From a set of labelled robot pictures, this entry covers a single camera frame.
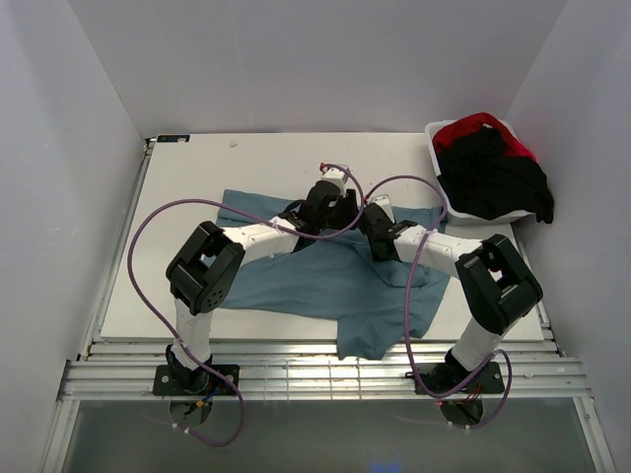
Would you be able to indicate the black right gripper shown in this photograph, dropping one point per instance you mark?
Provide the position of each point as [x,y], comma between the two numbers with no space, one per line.
[379,259]

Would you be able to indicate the red t shirt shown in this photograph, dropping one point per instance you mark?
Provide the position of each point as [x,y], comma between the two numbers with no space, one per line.
[447,135]

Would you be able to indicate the aluminium frame rail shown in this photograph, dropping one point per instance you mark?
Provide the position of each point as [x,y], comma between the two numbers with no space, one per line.
[288,371]

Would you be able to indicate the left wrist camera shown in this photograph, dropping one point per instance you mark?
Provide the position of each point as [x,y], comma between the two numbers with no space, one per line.
[337,175]

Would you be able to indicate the blue t shirt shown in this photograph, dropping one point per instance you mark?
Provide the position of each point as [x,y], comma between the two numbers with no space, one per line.
[333,290]

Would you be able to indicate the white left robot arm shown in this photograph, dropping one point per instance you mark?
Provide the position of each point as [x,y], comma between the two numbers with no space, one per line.
[204,270]

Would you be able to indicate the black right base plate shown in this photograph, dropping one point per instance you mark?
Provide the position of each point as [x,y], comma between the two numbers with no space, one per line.
[443,377]

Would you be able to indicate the blue label sticker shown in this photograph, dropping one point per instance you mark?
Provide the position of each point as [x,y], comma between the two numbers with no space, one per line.
[173,138]

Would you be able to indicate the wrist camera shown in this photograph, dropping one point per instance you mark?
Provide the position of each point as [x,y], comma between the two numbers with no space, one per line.
[337,175]
[383,202]

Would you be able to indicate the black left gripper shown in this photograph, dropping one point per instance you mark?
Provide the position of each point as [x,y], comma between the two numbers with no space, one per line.
[347,204]

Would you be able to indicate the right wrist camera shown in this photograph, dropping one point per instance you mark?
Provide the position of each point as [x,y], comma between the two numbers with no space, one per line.
[383,202]

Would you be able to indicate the black t shirt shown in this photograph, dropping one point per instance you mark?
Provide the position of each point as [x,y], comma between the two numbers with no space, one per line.
[481,181]

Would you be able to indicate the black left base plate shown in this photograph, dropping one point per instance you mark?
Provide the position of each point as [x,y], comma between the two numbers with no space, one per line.
[169,381]

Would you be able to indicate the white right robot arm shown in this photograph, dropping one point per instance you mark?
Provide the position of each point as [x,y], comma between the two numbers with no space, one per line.
[498,287]

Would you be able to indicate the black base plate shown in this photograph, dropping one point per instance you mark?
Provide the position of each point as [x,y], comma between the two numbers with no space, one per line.
[169,381]
[443,377]

